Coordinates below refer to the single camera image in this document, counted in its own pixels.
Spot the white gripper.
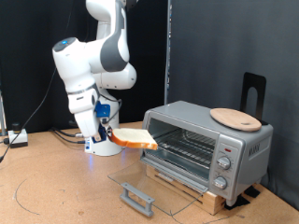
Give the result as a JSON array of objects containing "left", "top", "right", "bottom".
[{"left": 74, "top": 106, "right": 103, "bottom": 143}]

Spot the white bread slice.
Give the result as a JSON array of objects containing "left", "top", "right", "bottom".
[{"left": 110, "top": 128, "right": 159, "bottom": 151}]

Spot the large silver oven knob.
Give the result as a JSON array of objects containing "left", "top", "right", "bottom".
[{"left": 217, "top": 156, "right": 233, "bottom": 171}]

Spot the small silver oven knob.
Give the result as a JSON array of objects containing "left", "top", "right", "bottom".
[{"left": 212, "top": 175, "right": 229, "bottom": 190}]

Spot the silver toaster oven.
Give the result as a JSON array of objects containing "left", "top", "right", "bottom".
[{"left": 138, "top": 100, "right": 275, "bottom": 207}]

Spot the grey emergency stop box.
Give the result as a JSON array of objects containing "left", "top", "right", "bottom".
[{"left": 7, "top": 122, "right": 29, "bottom": 149}]

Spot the black backdrop curtain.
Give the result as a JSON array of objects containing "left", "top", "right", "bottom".
[{"left": 0, "top": 0, "right": 169, "bottom": 134}]

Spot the vertical metal pole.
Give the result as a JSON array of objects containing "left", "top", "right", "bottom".
[{"left": 164, "top": 0, "right": 173, "bottom": 105}]

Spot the slotted wooden block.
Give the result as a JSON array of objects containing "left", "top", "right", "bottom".
[{"left": 146, "top": 164, "right": 226, "bottom": 216}]

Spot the round wooden cutting board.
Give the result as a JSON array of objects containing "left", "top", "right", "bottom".
[{"left": 209, "top": 107, "right": 263, "bottom": 133}]

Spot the grey backdrop curtain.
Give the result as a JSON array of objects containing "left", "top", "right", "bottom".
[{"left": 169, "top": 0, "right": 299, "bottom": 211}]

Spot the black foam pad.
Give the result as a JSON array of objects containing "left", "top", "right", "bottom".
[
  {"left": 223, "top": 194, "right": 251, "bottom": 211},
  {"left": 244, "top": 185, "right": 262, "bottom": 199}
]

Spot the black metal bookend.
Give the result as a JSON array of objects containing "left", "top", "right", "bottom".
[{"left": 240, "top": 72, "right": 269, "bottom": 126}]

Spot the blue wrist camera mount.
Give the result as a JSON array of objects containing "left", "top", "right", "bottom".
[{"left": 94, "top": 101, "right": 111, "bottom": 119}]

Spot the black base cable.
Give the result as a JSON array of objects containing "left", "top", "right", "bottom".
[
  {"left": 50, "top": 126, "right": 86, "bottom": 138},
  {"left": 51, "top": 130, "right": 88, "bottom": 145}
]

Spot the black camera cable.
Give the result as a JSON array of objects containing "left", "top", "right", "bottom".
[{"left": 98, "top": 92, "right": 123, "bottom": 125}]

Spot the long black hanging cable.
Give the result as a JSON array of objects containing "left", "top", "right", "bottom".
[{"left": 0, "top": 66, "right": 58, "bottom": 162}]

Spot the thin metal post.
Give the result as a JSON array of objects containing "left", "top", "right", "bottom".
[{"left": 0, "top": 90, "right": 7, "bottom": 137}]

